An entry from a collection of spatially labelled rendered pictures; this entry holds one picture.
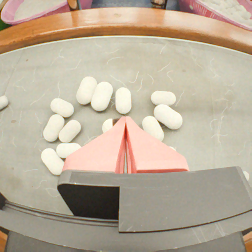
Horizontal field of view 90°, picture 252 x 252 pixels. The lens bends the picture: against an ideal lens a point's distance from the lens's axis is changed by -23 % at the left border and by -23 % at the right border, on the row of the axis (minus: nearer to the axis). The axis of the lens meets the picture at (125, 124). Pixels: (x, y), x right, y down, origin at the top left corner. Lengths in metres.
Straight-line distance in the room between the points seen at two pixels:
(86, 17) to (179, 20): 0.15
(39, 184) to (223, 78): 0.31
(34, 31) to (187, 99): 0.27
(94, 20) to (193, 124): 0.22
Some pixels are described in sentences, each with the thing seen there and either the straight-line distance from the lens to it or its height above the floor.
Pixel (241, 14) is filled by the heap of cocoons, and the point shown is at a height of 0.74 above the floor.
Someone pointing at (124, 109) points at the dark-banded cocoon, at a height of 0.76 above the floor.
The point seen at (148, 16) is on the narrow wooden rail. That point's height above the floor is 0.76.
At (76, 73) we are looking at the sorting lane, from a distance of 0.24.
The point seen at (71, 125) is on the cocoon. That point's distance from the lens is 0.19.
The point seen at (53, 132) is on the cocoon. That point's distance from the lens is 0.20.
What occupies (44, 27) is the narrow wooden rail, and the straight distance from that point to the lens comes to 0.31.
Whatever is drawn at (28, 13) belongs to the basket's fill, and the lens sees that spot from 0.46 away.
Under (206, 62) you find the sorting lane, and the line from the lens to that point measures 0.28.
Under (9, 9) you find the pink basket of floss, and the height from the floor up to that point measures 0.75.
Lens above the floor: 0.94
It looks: 77 degrees down
